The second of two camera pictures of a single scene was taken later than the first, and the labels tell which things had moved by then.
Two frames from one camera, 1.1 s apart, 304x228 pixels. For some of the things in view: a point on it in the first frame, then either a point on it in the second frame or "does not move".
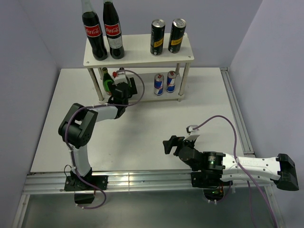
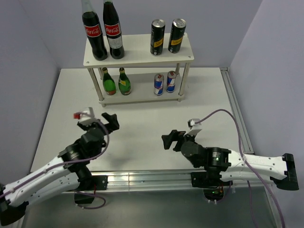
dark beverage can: [157, 37] does not move
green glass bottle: [108, 80] does not move
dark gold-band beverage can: [176, 35] does not move
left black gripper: [132, 90] -> [113, 124]
